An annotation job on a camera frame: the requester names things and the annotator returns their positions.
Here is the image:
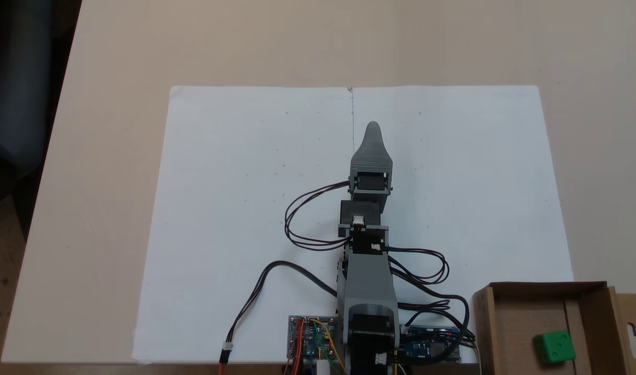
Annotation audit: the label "black elbow cable loop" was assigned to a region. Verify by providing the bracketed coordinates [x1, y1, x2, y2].
[385, 247, 450, 284]

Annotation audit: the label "black base cable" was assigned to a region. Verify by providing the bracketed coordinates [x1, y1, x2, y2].
[396, 294, 477, 363]

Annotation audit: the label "orange wires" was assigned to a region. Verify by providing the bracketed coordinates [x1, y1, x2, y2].
[292, 320, 304, 375]

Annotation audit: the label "green circuit board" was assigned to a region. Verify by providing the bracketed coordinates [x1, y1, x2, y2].
[288, 315, 338, 361]

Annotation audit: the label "black cable with white connector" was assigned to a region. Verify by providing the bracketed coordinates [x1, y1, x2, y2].
[219, 260, 339, 375]

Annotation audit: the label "yellow and blue wires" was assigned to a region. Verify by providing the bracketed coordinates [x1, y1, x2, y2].
[310, 318, 345, 375]

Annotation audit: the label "green dice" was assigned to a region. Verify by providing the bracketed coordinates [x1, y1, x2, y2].
[532, 330, 577, 365]

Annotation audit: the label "brown cardboard box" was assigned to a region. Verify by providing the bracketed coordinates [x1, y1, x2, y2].
[472, 281, 636, 375]

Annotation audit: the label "dark chair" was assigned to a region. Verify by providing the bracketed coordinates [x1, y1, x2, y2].
[0, 0, 55, 180]

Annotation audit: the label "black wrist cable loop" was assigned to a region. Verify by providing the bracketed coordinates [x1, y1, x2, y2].
[285, 181, 357, 252]

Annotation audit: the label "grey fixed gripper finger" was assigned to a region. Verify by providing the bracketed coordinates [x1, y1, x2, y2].
[351, 121, 393, 160]

